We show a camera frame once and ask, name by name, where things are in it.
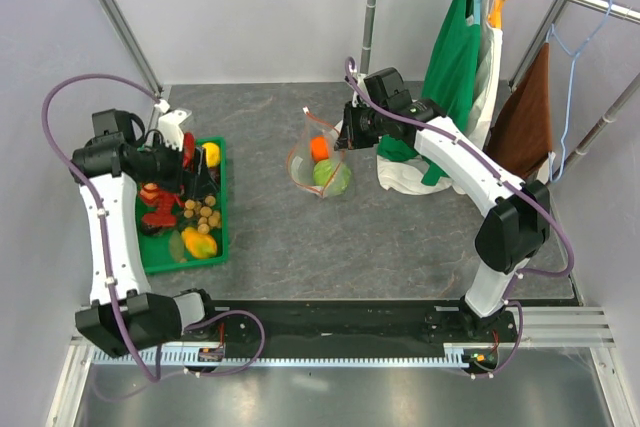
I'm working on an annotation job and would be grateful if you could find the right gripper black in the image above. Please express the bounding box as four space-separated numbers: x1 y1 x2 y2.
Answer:
335 100 388 151

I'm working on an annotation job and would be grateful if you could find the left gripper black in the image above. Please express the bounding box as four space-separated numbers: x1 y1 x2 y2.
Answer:
137 133 218 199

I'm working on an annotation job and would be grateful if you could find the orange fruit toy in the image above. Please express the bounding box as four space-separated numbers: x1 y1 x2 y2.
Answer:
310 136 330 163

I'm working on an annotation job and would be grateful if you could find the yellow lemon toy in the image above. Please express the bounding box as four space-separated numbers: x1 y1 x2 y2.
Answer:
202 142 221 169

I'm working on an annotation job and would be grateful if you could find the clear zip top bag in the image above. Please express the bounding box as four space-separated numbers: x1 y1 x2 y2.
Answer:
286 107 352 199

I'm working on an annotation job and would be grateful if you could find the green cabbage toy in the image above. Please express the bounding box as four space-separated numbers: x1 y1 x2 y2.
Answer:
313 159 352 197

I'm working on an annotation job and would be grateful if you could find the red lobster toy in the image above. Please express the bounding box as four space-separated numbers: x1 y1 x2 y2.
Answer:
138 132 196 236

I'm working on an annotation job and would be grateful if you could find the yellow green mango toy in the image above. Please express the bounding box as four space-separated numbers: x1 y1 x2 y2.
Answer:
181 227 218 260

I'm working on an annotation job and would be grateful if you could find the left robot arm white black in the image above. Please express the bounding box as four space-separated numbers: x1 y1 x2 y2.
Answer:
71 109 221 358

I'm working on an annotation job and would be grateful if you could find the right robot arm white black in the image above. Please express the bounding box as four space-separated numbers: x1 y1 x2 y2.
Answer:
334 58 550 341

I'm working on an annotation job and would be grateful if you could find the brown longan cluster toy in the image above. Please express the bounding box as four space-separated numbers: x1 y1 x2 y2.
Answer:
182 195 222 234

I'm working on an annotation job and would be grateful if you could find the green leaf toy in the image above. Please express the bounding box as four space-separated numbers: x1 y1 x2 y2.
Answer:
168 230 187 263

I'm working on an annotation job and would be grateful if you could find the white garment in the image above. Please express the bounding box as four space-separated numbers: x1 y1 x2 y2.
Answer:
377 0 503 196

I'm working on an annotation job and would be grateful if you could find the green plastic tray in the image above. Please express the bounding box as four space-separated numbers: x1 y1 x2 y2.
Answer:
136 137 229 275

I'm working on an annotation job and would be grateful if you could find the green shirt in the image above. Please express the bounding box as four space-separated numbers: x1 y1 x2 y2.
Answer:
377 0 482 194

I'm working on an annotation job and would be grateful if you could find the brown towel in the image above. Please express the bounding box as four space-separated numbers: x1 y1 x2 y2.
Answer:
485 43 553 179

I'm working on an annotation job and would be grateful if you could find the metal clothes rack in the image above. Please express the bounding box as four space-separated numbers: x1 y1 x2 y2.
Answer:
317 0 640 151

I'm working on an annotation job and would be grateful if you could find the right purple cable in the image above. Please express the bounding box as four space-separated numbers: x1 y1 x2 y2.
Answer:
343 56 576 381

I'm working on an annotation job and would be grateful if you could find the purple cable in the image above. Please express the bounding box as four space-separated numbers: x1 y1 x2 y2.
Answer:
40 73 266 401
343 56 576 381

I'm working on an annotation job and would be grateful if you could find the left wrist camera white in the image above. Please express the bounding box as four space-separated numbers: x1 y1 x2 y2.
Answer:
154 99 193 151

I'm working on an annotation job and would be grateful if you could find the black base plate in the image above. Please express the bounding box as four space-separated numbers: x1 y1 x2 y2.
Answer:
179 299 519 360

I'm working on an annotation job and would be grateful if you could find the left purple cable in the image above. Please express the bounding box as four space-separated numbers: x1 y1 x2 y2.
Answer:
40 73 266 401

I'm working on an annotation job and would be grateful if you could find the blue wire hanger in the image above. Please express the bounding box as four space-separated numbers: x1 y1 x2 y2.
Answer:
545 0 614 184

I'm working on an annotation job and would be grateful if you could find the slotted cable duct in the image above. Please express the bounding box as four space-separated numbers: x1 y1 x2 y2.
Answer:
92 344 501 369

